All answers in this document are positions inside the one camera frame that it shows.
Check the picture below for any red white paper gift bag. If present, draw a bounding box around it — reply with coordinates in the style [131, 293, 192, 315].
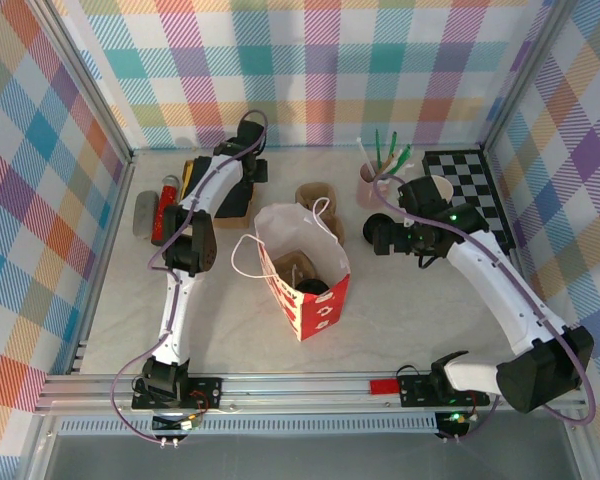
[230, 196, 352, 343]

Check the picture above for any brown pulp cup carrier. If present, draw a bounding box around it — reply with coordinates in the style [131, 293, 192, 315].
[272, 253, 317, 291]

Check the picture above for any stack of dark napkins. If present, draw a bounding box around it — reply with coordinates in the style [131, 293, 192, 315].
[189, 156, 255, 220]

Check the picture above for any pink straw holder cup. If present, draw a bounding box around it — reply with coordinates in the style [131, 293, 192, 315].
[355, 162, 392, 209]

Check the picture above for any paper-wrapped green straw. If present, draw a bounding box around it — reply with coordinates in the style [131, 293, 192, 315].
[392, 144, 414, 174]
[389, 149, 414, 176]

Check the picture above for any black grey chessboard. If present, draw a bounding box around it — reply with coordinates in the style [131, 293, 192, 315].
[421, 148, 516, 251]

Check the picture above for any white plastic stirrer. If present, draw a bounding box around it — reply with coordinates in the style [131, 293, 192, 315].
[355, 137, 376, 177]

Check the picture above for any red glitter tube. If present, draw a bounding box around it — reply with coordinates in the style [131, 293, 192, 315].
[151, 174, 182, 246]

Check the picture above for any grey oblong stone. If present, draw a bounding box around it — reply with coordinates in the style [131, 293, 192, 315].
[131, 189, 162, 240]

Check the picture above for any red toy brick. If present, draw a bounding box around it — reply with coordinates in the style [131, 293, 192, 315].
[369, 379, 400, 398]

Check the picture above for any small black controller board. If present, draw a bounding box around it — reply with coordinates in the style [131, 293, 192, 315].
[433, 410, 479, 437]
[151, 412, 205, 435]

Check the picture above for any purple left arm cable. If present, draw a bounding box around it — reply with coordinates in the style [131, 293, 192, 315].
[108, 109, 270, 445]

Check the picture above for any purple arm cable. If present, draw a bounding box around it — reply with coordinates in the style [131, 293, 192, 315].
[108, 109, 270, 445]
[372, 172, 599, 445]

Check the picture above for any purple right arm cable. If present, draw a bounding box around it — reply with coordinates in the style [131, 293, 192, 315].
[372, 172, 599, 445]

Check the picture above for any thin aluminium wall rail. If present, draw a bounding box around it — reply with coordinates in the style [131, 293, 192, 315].
[129, 143, 487, 153]

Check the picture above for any aluminium side rail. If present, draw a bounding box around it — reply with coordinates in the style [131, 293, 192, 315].
[482, 149, 554, 374]

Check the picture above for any aluminium frame post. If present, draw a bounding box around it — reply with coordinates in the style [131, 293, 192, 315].
[29, 0, 135, 169]
[481, 0, 581, 154]

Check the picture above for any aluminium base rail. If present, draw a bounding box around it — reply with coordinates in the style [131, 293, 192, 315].
[33, 368, 587, 417]

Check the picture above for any grey slotted cable duct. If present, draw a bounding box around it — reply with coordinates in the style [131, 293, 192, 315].
[54, 417, 440, 437]

